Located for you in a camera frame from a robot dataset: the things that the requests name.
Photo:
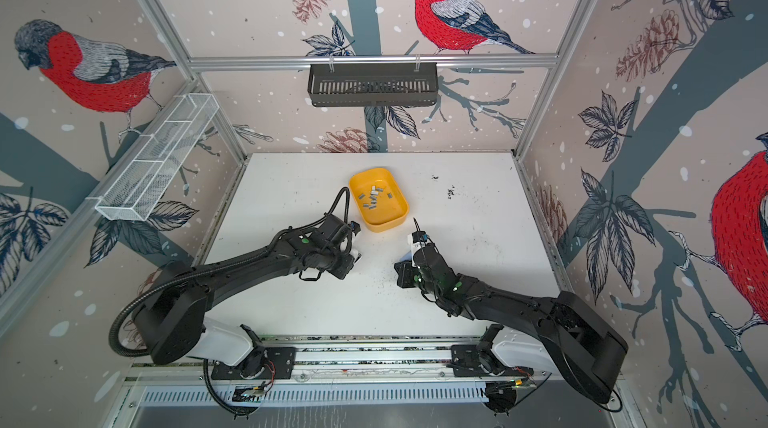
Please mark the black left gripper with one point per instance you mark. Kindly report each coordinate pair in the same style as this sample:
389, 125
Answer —
348, 266

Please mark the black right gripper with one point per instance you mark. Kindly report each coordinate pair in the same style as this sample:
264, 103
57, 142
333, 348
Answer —
404, 272

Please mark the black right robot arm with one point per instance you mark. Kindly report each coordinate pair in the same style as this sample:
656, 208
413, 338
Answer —
585, 349

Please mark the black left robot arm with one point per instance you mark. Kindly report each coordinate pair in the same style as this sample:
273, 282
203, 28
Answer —
173, 321

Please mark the yellow plastic tray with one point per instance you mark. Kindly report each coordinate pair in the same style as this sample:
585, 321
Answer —
380, 213

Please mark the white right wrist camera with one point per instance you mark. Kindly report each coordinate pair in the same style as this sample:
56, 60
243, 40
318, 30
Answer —
418, 241

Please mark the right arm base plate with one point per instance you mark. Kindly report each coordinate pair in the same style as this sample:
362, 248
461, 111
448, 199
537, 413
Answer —
480, 362

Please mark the aluminium mounting rail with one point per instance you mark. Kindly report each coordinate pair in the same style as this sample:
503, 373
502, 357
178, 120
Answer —
406, 371

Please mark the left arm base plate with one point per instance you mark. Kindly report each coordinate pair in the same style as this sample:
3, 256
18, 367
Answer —
267, 363

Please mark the black wire basket shelf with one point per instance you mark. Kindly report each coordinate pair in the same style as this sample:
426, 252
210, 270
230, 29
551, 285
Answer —
373, 85

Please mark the white wire mesh shelf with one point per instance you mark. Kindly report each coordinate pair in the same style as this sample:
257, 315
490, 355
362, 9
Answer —
140, 186

